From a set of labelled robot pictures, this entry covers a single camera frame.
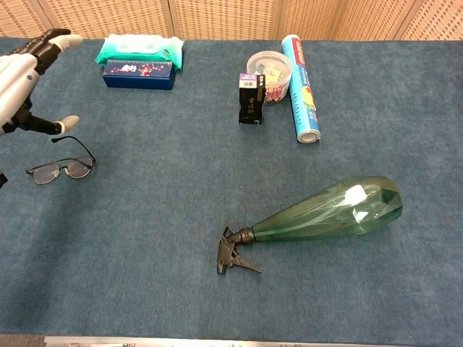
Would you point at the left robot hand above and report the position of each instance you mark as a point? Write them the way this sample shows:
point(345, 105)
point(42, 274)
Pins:
point(18, 79)

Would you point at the thin metal frame eyeglasses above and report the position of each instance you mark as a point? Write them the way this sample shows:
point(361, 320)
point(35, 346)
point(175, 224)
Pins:
point(77, 168)

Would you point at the dark blue rectangular box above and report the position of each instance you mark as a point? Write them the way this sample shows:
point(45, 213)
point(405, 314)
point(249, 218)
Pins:
point(137, 79)

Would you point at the green white wet wipes pack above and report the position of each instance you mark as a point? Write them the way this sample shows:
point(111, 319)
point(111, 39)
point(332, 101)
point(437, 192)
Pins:
point(137, 47)

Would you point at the blue table cloth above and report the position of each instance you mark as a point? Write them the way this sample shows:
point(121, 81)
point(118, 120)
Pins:
point(181, 180)

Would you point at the woven wicker folding screen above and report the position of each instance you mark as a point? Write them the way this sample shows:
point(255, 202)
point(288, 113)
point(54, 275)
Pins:
point(224, 18)

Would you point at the black box with gold print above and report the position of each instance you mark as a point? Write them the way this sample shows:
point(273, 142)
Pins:
point(251, 105)

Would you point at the clear plastic tub with lid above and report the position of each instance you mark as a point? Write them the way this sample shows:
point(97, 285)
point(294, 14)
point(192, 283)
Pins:
point(279, 70)

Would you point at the blue printed film roll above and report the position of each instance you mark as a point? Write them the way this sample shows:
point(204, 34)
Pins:
point(304, 94)

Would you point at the green transparent spray bottle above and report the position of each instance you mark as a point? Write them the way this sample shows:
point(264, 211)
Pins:
point(325, 217)

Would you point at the silver metal rail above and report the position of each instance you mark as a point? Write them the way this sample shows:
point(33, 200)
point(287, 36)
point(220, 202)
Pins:
point(181, 341)

